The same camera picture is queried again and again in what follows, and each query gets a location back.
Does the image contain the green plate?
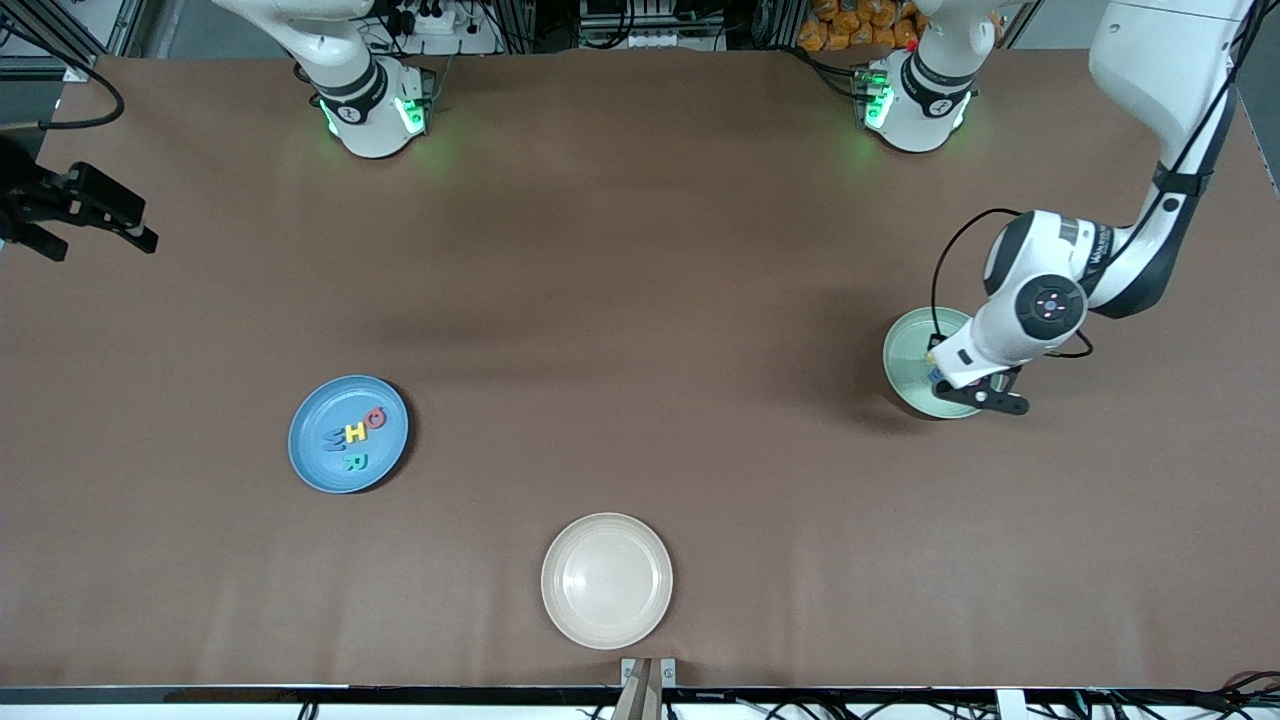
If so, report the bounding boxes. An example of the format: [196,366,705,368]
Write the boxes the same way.
[882,306,989,420]

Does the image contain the blue plate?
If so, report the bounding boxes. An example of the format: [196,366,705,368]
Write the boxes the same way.
[288,375,410,495]

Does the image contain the beige plate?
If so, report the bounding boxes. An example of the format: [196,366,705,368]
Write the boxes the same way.
[541,513,674,651]

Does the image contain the brown table mat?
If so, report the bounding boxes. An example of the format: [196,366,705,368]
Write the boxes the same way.
[0,48,1280,691]

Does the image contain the orange snack bags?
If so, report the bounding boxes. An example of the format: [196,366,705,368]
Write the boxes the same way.
[797,0,926,53]

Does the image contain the white power strip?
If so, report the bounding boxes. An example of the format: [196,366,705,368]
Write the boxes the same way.
[385,0,466,36]

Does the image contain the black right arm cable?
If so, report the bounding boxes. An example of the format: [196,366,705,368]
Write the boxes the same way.
[0,20,127,131]

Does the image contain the black and red cable bundle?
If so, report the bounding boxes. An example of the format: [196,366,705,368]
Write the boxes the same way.
[1085,672,1280,720]

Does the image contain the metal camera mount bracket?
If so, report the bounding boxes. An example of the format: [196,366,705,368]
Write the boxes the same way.
[612,657,678,720]

